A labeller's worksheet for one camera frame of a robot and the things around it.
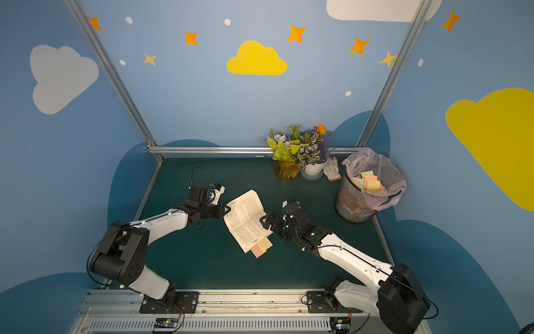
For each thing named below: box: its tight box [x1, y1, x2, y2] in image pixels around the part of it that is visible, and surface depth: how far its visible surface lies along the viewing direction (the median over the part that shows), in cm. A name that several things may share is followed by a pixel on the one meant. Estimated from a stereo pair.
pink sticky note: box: [250, 243, 267, 259], surface depth 87 cm
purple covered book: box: [223, 189, 274, 254], surface depth 95 cm
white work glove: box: [323, 155, 343, 182], surface depth 117 cm
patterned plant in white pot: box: [298, 130, 334, 181], surface depth 95 cm
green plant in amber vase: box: [262, 123, 309, 182], surface depth 101 cm
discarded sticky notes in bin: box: [352, 169, 385, 194], surface depth 95 cm
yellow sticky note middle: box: [257, 235, 274, 253], surface depth 88 cm
